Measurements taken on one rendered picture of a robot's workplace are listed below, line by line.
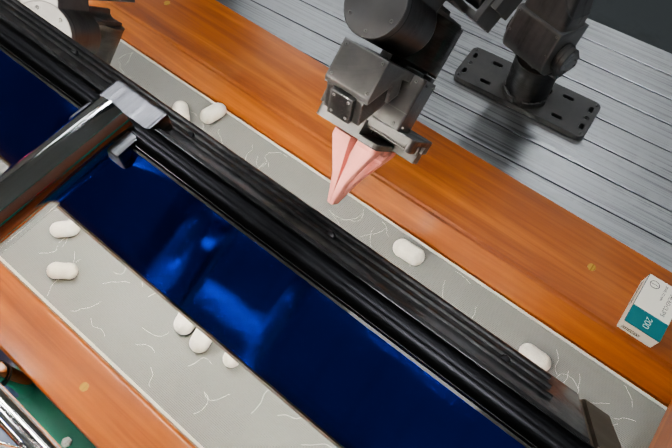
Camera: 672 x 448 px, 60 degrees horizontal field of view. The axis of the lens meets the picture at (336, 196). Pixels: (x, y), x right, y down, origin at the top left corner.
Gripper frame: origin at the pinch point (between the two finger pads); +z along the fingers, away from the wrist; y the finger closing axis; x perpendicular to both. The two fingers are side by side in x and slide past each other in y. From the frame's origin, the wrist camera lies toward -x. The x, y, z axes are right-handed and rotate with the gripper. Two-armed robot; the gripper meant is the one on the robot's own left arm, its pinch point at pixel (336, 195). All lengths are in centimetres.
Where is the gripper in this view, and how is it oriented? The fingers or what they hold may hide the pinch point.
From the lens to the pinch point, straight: 57.9
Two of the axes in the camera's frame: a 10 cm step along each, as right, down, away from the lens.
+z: -4.7, 8.4, 2.6
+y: 7.9, 5.3, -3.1
